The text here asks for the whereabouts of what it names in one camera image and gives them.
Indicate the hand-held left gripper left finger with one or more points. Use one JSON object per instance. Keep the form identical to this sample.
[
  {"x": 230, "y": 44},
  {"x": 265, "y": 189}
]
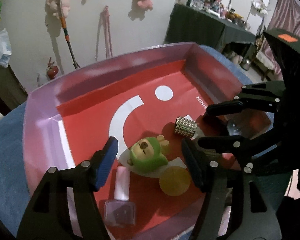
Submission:
[{"x": 106, "y": 165}]

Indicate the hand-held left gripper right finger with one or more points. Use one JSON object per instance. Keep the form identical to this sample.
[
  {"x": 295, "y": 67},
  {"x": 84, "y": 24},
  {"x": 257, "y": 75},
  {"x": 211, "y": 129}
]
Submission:
[{"x": 192, "y": 162}]

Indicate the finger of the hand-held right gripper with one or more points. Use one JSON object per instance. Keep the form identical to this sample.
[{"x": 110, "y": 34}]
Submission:
[
  {"x": 260, "y": 97},
  {"x": 225, "y": 143}
]

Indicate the amber round container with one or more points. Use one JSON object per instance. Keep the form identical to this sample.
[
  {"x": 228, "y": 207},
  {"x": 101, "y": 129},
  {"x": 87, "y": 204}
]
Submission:
[{"x": 175, "y": 182}]

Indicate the studded silver clip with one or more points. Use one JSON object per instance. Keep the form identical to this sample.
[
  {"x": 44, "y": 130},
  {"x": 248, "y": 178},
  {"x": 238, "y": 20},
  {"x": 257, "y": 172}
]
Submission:
[{"x": 186, "y": 127}]

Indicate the green bear toy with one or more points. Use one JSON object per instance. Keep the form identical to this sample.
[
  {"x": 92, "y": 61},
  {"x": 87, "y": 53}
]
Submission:
[{"x": 146, "y": 157}]

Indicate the purple nail polish bottle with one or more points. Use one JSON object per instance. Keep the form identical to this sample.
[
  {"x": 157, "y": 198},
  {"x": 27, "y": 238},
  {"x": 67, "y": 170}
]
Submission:
[{"x": 120, "y": 211}]

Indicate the pink cardboard box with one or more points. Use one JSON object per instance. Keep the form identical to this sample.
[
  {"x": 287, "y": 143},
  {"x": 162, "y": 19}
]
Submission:
[{"x": 45, "y": 135}]

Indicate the steel kettle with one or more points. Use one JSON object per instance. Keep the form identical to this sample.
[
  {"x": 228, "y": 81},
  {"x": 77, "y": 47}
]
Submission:
[{"x": 245, "y": 63}]

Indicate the beige thermos flask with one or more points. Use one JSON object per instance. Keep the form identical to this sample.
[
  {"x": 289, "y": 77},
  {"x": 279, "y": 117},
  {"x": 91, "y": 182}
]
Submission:
[{"x": 235, "y": 58}]

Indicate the white cabinet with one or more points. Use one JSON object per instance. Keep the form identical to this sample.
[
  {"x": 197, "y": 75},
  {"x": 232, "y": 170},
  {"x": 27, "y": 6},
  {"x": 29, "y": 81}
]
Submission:
[{"x": 255, "y": 17}]

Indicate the dark cloth covered table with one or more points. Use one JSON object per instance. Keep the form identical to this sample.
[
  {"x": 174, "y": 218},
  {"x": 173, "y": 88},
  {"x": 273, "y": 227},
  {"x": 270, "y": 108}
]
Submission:
[{"x": 202, "y": 27}]

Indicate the blue fleece blanket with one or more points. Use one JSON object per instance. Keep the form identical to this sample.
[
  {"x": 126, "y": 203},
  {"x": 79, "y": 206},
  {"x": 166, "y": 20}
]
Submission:
[{"x": 7, "y": 167}]

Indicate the row of cosmetic bottles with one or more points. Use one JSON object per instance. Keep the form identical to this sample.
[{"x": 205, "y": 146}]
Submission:
[{"x": 215, "y": 3}]

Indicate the dark wooden door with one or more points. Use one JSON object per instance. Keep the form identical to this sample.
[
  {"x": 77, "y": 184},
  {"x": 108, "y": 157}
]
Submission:
[{"x": 5, "y": 90}]

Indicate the clear plastic bag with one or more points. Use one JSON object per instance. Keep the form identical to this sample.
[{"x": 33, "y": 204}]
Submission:
[{"x": 0, "y": 47}]

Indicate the pink pig plush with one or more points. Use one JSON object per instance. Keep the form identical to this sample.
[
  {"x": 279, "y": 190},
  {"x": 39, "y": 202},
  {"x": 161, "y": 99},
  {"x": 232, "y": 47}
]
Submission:
[{"x": 65, "y": 0}]

